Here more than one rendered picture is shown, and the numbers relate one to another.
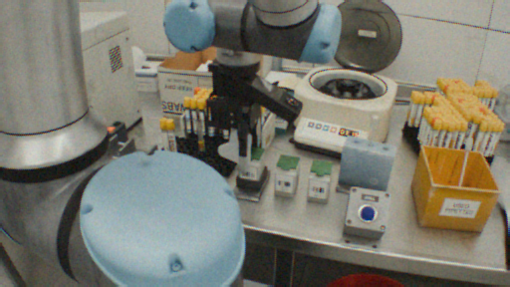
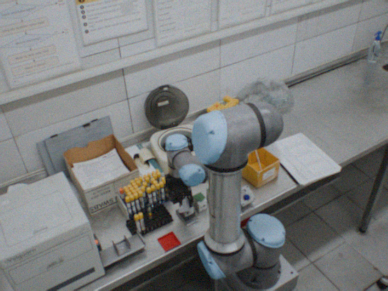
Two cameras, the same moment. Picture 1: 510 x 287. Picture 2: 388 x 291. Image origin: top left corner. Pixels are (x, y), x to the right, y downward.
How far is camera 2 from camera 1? 110 cm
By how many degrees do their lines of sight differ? 38
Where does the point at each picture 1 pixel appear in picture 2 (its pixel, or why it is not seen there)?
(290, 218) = not seen: hidden behind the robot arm
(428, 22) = (190, 80)
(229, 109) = (183, 192)
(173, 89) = (97, 196)
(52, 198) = (245, 247)
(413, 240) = (260, 195)
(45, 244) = (248, 260)
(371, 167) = not seen: hidden behind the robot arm
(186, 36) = (197, 181)
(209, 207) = (274, 220)
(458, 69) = (210, 94)
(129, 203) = (266, 231)
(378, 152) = not seen: hidden behind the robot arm
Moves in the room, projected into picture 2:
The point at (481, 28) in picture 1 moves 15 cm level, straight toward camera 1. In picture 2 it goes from (216, 69) to (225, 83)
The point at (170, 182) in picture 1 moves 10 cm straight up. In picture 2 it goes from (264, 222) to (266, 199)
